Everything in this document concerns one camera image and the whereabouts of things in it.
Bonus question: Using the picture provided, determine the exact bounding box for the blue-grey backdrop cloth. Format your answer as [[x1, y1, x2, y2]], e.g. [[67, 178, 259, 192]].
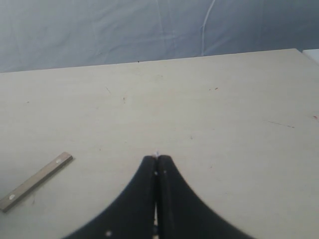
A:
[[0, 0, 319, 72]]

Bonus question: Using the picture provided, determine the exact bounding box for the brown wooden stick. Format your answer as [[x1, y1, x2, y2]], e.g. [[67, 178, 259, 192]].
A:
[[0, 152, 73, 213]]

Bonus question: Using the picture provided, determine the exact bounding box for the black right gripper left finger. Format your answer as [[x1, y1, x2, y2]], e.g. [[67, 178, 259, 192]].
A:
[[66, 156, 157, 239]]

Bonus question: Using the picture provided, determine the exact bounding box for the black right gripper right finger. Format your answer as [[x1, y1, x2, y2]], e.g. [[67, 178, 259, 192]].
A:
[[157, 155, 252, 239]]

